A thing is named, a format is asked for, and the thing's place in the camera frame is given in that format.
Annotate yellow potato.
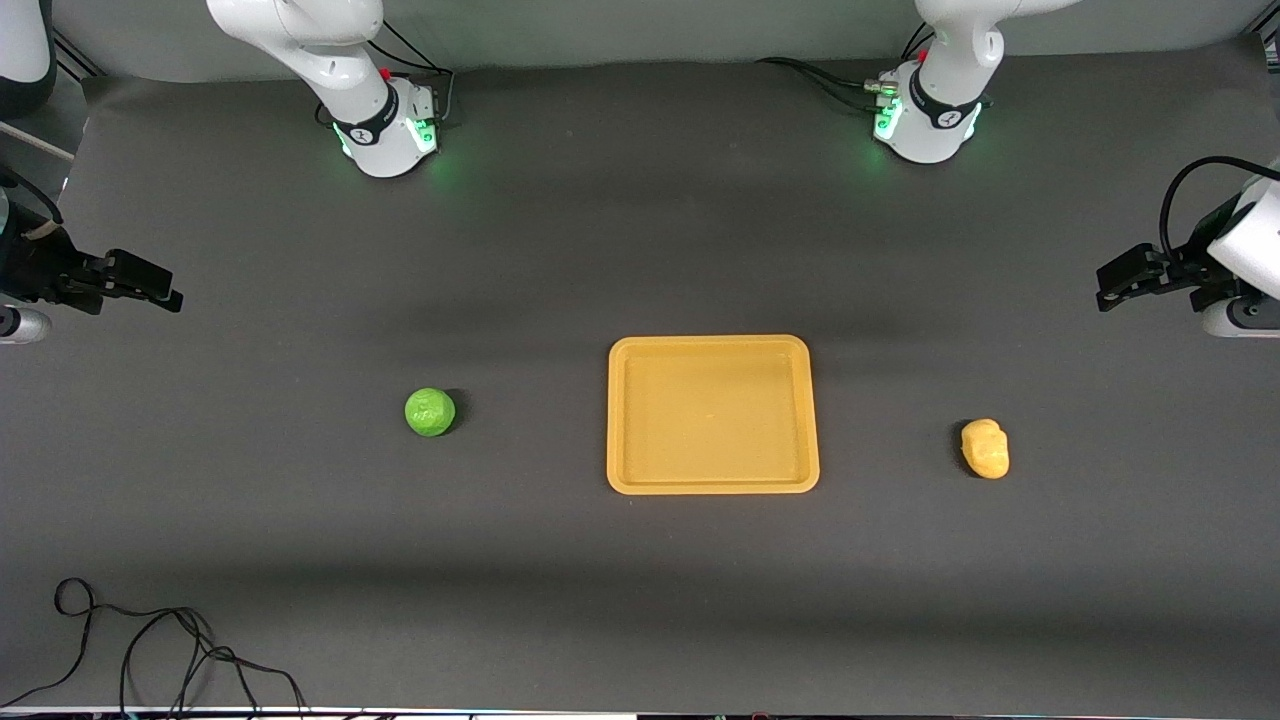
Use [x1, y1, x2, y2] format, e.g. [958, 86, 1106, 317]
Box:
[960, 418, 1011, 480]

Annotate green apple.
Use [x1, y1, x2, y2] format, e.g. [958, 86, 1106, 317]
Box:
[404, 388, 457, 438]

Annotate yellow plastic tray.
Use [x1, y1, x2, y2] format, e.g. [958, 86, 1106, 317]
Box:
[606, 335, 821, 496]

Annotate thin white rod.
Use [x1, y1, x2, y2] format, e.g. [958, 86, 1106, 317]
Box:
[0, 120, 77, 163]

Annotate black right arm base cables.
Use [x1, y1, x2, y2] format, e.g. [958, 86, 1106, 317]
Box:
[318, 20, 457, 129]

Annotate black arm base cables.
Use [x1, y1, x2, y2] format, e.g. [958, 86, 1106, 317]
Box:
[757, 20, 901, 111]
[318, 20, 457, 129]

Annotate thin black loose cable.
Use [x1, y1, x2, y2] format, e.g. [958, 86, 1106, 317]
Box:
[0, 577, 308, 720]

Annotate black left arm base cables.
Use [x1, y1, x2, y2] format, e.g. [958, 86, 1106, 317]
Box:
[757, 20, 901, 111]

